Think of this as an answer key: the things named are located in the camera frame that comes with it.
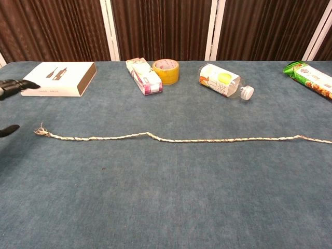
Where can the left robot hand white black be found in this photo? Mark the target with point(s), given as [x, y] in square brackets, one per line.
[13, 85]

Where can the white flat cardboard box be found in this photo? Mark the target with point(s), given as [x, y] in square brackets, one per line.
[54, 80]

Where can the brown pleated partition panel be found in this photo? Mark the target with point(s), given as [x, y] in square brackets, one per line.
[52, 28]
[160, 28]
[327, 49]
[267, 28]

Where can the long pink white carton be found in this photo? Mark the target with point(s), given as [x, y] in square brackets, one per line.
[142, 75]

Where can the yellow packing tape roll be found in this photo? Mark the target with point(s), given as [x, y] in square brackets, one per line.
[167, 75]

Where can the blue felt table mat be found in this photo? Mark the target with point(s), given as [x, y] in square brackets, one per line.
[166, 186]

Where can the clear plastic drink bottle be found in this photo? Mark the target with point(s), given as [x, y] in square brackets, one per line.
[218, 79]

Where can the green white snack packet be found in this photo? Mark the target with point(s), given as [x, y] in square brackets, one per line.
[311, 76]

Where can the white partition frame post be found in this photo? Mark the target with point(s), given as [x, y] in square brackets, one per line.
[317, 39]
[110, 31]
[2, 61]
[214, 31]

